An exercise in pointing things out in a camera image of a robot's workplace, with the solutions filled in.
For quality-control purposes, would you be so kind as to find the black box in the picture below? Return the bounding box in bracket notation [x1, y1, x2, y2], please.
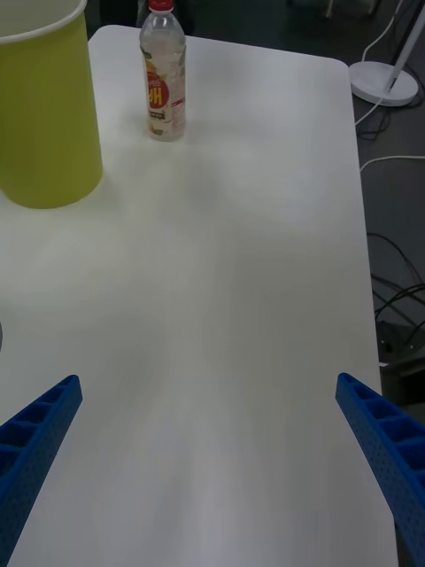
[375, 321, 425, 404]

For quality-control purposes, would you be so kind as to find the white lamp stand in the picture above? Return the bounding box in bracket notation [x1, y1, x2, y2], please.
[348, 0, 425, 108]

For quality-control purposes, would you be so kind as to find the white cable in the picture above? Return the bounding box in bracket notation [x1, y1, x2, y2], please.
[353, 0, 406, 128]
[359, 154, 425, 174]

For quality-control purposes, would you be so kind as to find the black cable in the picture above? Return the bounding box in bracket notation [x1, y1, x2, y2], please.
[373, 283, 425, 320]
[367, 232, 425, 289]

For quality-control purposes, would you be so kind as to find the yellow-green plastic bin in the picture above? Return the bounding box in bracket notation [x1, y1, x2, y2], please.
[0, 0, 104, 210]

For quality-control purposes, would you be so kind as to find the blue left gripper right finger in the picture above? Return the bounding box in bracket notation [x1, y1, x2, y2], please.
[334, 372, 425, 567]

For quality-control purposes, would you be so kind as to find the clear bottle with red cap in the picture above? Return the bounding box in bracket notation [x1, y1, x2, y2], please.
[138, 0, 188, 143]

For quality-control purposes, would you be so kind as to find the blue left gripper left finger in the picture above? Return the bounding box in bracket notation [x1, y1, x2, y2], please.
[0, 374, 84, 567]

